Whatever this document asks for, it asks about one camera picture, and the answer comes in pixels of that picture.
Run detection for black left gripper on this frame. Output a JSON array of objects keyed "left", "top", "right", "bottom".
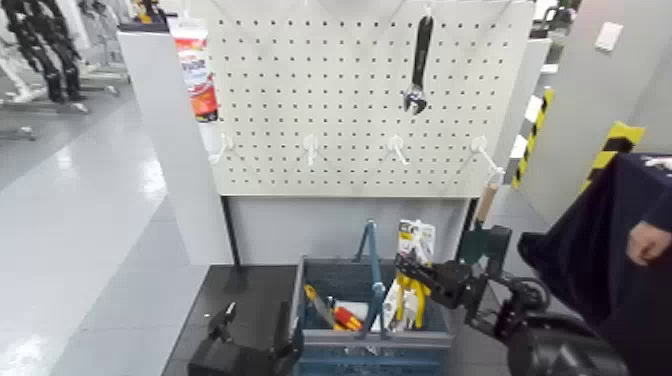
[{"left": 187, "top": 301, "right": 304, "bottom": 376}]

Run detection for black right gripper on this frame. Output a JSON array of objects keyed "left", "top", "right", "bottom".
[{"left": 393, "top": 253, "right": 477, "bottom": 311}]

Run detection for yellow pliers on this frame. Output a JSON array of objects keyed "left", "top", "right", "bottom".
[{"left": 393, "top": 219, "right": 437, "bottom": 332}]

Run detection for dark sleeved bystander forearm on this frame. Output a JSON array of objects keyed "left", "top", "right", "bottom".
[{"left": 644, "top": 180, "right": 672, "bottom": 232}]

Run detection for blue grey plastic crate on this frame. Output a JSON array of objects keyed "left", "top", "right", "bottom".
[{"left": 287, "top": 256, "right": 456, "bottom": 376}]

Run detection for bystander bare hand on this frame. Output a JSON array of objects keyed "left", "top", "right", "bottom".
[{"left": 626, "top": 220, "right": 672, "bottom": 267}]

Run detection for white box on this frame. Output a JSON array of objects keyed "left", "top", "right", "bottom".
[{"left": 335, "top": 300, "right": 382, "bottom": 334}]

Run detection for red yellow screwdriver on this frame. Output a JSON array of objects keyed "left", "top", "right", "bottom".
[{"left": 333, "top": 306, "right": 365, "bottom": 332}]

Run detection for person in dark navy clothes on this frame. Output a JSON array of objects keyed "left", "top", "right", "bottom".
[{"left": 516, "top": 152, "right": 672, "bottom": 376}]

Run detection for slim yellow black hazard strip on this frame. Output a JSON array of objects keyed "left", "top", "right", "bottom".
[{"left": 510, "top": 86, "right": 556, "bottom": 190}]

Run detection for white metal pegboard panel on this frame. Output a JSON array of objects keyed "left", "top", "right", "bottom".
[{"left": 201, "top": 0, "right": 537, "bottom": 200}]

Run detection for black adjustable wrench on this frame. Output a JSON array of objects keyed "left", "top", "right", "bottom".
[{"left": 402, "top": 15, "right": 435, "bottom": 117}]

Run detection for wide yellow black hazard strip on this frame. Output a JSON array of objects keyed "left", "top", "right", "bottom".
[{"left": 577, "top": 121, "right": 646, "bottom": 195}]

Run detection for red white adhesive tube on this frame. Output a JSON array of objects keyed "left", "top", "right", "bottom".
[{"left": 167, "top": 18, "right": 222, "bottom": 125}]

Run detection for black background equipment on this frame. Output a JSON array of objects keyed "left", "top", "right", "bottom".
[{"left": 530, "top": 4, "right": 580, "bottom": 39}]

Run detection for grey metal robot stand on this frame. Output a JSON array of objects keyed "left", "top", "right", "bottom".
[{"left": 0, "top": 68, "right": 132, "bottom": 143}]

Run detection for yellow black device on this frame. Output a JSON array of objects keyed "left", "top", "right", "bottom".
[{"left": 130, "top": 0, "right": 170, "bottom": 25}]

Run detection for black humanoid robot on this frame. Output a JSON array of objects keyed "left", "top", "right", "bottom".
[{"left": 0, "top": 0, "right": 88, "bottom": 104}]

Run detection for yellow handled small saw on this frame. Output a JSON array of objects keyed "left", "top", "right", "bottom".
[{"left": 303, "top": 284, "right": 338, "bottom": 330}]

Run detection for green trowel with wooden handle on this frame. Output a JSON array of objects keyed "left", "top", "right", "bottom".
[{"left": 460, "top": 180, "right": 500, "bottom": 265}]

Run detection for black pegboard stand frame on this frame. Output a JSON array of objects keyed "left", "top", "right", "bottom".
[{"left": 220, "top": 196, "right": 480, "bottom": 296}]

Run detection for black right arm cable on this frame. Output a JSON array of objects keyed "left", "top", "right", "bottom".
[{"left": 502, "top": 276, "right": 552, "bottom": 317}]

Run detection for white wall switch plate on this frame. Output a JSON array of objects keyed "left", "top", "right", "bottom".
[{"left": 594, "top": 21, "right": 624, "bottom": 53}]

